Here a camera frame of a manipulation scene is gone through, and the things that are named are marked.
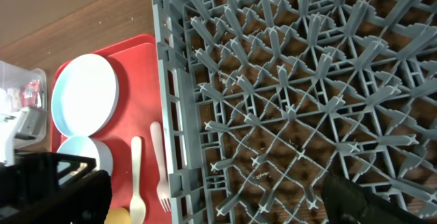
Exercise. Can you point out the clear plastic bin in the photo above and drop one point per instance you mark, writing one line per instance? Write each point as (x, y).
(13, 78)

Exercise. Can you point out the light blue bowl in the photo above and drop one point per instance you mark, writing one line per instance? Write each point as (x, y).
(88, 147)

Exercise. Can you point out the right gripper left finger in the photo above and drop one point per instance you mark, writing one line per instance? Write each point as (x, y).
(85, 201)

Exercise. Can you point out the cream plastic spoon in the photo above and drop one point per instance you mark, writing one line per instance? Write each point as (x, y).
(137, 205)

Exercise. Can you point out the yellow cup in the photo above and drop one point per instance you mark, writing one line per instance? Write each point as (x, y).
(117, 216)

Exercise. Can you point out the grey dishwasher rack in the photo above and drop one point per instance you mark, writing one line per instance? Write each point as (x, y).
(263, 98)

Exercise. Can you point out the red serving tray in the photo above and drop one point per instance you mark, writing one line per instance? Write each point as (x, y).
(135, 63)

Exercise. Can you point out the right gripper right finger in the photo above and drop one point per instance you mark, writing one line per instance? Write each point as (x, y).
(346, 202)

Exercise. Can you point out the red snack wrapper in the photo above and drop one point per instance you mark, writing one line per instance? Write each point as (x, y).
(31, 94)

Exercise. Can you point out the light blue plate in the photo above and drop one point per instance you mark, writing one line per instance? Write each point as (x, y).
(85, 96)

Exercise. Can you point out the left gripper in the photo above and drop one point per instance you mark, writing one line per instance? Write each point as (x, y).
(47, 172)

